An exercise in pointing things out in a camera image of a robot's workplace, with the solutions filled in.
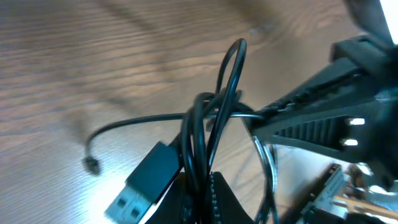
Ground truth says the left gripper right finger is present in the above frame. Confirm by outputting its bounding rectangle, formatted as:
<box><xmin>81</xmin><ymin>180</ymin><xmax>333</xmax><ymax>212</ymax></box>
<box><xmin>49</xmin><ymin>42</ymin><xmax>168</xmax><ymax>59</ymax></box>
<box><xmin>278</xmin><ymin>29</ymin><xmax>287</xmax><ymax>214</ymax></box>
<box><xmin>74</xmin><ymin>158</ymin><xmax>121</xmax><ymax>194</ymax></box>
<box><xmin>208</xmin><ymin>172</ymin><xmax>254</xmax><ymax>224</ymax></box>

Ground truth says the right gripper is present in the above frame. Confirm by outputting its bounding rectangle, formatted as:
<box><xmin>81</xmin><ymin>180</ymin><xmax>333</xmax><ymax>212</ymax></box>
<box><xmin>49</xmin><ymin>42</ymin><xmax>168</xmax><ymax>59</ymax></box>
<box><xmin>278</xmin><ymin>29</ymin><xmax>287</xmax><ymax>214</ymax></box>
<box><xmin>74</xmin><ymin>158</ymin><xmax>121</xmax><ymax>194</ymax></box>
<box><xmin>248</xmin><ymin>36</ymin><xmax>397</xmax><ymax>190</ymax></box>

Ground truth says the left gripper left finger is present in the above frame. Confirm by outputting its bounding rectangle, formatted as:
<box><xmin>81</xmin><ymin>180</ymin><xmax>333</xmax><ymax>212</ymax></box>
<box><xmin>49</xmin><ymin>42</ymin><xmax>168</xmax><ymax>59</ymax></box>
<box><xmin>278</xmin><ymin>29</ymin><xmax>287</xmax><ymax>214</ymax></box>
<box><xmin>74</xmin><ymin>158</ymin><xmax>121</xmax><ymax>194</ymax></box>
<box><xmin>146</xmin><ymin>172</ymin><xmax>190</xmax><ymax>224</ymax></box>

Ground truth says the black USB cable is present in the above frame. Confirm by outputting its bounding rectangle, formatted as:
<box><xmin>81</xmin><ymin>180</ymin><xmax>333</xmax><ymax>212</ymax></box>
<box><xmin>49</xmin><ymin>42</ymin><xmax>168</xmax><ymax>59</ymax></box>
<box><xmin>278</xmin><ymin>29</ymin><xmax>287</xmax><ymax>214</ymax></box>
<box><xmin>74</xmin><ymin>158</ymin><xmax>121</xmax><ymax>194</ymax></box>
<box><xmin>81</xmin><ymin>37</ymin><xmax>279</xmax><ymax>224</ymax></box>

